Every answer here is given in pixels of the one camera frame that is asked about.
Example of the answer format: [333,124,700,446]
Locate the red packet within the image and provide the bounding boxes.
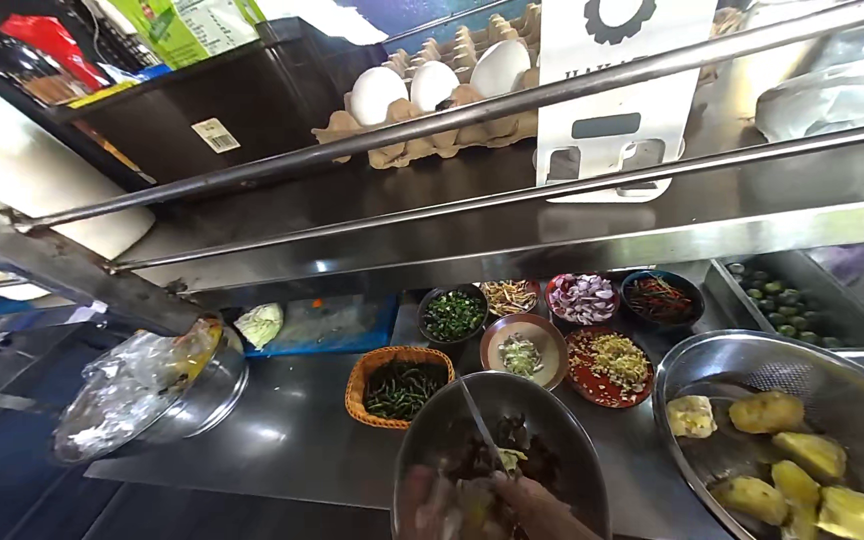
[0,13,112,93]

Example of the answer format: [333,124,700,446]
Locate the blue cutting board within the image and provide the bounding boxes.
[243,293,400,359]

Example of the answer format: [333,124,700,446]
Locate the pile of sliced purple shallots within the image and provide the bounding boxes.
[548,273,618,324]

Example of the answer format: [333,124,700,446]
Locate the dark blue-rimmed bowl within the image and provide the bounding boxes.
[618,270,706,333]

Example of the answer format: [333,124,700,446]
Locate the pile of pale ginger strips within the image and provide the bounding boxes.
[480,280,539,316]

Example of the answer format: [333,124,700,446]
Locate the white panel with gear print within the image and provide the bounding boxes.
[534,0,720,204]

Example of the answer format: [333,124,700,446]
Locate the large steel colander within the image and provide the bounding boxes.
[653,329,864,540]

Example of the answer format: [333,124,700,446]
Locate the green printed packet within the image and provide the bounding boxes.
[98,0,268,72]

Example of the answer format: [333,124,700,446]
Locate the pile of dried red chilies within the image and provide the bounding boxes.
[624,274,694,324]

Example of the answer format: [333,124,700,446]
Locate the grey-brown cardboard egg tray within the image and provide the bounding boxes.
[311,3,543,170]

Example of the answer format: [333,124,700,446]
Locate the knife with steel blade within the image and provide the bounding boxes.
[459,377,510,477]

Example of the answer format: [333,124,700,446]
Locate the red plate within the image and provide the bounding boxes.
[564,325,657,410]

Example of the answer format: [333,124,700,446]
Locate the rectangular steel tray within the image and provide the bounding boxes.
[702,249,864,354]

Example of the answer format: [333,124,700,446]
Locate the pile of chopped green onion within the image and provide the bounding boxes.
[423,289,486,342]

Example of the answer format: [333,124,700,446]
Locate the pile of chopped pale scallion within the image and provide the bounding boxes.
[498,333,544,378]

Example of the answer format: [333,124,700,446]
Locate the cut cabbage piece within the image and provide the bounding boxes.
[233,302,285,351]

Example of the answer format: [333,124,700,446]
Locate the orange woven basket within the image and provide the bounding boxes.
[345,345,456,431]

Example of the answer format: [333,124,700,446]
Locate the translucent plastic bag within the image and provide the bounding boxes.
[754,45,864,144]

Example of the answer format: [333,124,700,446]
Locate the person's right hand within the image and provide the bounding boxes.
[471,471,603,540]

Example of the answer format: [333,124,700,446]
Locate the brown-rimmed beige bowl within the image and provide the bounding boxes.
[479,312,570,392]

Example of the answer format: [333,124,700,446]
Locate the white egg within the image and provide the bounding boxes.
[409,60,461,114]
[470,39,532,99]
[349,66,410,127]

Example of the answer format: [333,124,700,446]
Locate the person's left hand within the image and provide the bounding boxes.
[397,465,495,540]

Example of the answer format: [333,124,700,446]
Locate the pile of green limes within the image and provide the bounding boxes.
[727,261,844,350]

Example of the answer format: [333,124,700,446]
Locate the steel pot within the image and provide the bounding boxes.
[105,321,252,447]

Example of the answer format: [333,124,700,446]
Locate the pile of minced garlic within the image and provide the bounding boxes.
[570,330,654,403]

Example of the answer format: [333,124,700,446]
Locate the steel shelf with rails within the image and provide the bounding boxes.
[0,0,864,337]

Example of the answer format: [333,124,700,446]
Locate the black bowl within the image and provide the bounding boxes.
[416,283,490,346]

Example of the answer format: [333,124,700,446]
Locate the clear plastic bag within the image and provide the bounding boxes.
[52,318,224,465]

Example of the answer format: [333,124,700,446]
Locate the large white container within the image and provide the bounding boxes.
[0,60,156,261]

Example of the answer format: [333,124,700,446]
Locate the large dark steel bowl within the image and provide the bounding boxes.
[391,370,611,540]

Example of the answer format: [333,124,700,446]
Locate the pile of green chilies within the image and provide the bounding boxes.
[363,360,449,421]

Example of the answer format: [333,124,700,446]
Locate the dark chopped food pieces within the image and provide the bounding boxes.
[441,414,562,500]

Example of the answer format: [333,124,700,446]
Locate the red patterned bowl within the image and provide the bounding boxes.
[478,279,543,318]

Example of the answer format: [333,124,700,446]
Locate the black plastic crate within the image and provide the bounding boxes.
[45,16,389,198]

